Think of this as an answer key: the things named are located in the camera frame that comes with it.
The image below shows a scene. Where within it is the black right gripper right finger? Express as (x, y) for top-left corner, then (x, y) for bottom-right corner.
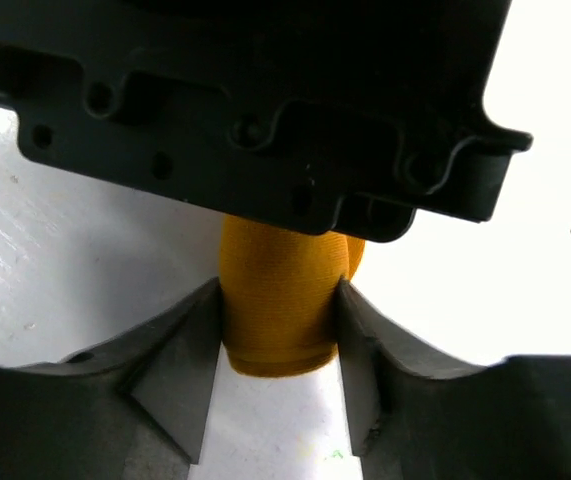
(334, 281), (571, 479)

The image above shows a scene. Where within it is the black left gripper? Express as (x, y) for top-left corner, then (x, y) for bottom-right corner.
(0, 1), (533, 242)

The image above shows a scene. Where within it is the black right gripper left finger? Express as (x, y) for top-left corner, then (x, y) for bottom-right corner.
(0, 280), (221, 479)

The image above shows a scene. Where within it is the yellow sock with brown cuff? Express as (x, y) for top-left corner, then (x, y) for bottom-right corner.
(219, 215), (366, 378)

